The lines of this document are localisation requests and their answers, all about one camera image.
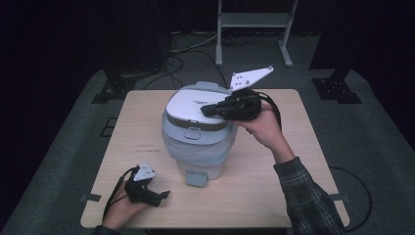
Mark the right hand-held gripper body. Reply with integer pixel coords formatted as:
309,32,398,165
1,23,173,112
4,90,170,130
213,65,275,122

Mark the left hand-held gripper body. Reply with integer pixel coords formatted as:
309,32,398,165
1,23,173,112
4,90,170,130
122,162,163,208

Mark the white grey pedal trash can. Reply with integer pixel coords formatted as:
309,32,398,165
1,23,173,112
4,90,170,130
161,80,243,189

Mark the person's left hand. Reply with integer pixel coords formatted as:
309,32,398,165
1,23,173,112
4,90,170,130
102,180,152,230

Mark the person's right hand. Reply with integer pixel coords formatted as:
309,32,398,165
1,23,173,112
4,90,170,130
229,101,296,165

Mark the grey tape strip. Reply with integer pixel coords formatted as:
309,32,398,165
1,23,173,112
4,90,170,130
80,193,103,204
329,193,350,203

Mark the dark floor outlet plate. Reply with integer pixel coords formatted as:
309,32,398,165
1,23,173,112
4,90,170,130
99,117,118,138

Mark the white metal stand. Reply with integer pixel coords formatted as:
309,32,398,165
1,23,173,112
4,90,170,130
214,0,300,69

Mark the black stand base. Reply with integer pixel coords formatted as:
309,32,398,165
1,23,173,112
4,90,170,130
91,65,139,105
310,67,363,105

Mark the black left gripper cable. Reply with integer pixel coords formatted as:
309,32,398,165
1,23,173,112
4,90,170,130
101,165,139,222

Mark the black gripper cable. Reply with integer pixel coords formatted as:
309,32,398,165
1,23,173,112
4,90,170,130
256,91,373,234
101,165,139,222

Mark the black floor cable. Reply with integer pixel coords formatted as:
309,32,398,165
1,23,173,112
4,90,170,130
142,49,228,91

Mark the grey floor cable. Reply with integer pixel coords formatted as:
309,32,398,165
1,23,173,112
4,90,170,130
168,31,219,55

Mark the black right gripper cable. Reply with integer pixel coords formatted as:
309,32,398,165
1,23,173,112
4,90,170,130
256,91,373,234

